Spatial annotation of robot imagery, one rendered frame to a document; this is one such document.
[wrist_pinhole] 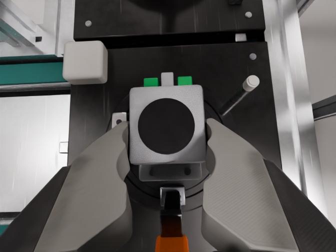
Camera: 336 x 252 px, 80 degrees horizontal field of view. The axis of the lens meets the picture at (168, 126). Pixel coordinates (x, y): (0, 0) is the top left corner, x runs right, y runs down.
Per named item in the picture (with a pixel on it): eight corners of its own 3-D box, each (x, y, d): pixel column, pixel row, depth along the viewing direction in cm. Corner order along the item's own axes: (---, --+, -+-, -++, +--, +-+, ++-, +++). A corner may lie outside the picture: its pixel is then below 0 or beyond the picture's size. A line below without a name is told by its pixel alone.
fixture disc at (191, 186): (239, 207, 21) (246, 212, 19) (109, 210, 22) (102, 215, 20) (229, 81, 24) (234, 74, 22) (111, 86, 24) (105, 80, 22)
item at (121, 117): (130, 133, 21) (126, 132, 20) (115, 134, 21) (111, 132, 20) (130, 115, 21) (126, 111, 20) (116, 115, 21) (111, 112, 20)
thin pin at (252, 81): (226, 115, 21) (260, 86, 13) (219, 115, 21) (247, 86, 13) (226, 107, 21) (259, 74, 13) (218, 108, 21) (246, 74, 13)
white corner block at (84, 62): (112, 89, 26) (101, 76, 22) (77, 90, 26) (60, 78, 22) (112, 55, 27) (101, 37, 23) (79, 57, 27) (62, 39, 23)
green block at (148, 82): (162, 106, 21) (158, 91, 17) (151, 107, 21) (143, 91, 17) (162, 95, 22) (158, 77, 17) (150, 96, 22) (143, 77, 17)
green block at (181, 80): (188, 105, 21) (192, 89, 16) (177, 106, 21) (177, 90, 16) (188, 94, 22) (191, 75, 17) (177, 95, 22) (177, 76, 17)
